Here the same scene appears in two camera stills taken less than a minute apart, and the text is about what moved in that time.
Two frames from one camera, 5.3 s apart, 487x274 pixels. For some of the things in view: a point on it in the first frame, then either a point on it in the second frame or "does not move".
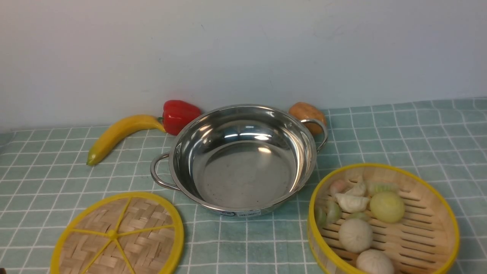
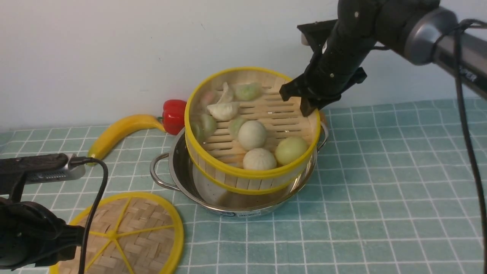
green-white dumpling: [375, 187] → [248, 91]
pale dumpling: [359, 188] → [227, 96]
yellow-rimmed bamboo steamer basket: [379, 218] → [242, 137]
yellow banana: [123, 127] does not move
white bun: [373, 261] → [259, 158]
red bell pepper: [177, 115] does not move
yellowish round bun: [387, 207] → [288, 149]
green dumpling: [327, 212] → [204, 128]
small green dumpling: [364, 215] → [234, 126]
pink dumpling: [338, 186] → [209, 97]
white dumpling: [352, 204] → [224, 111]
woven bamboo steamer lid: [125, 232] does not move
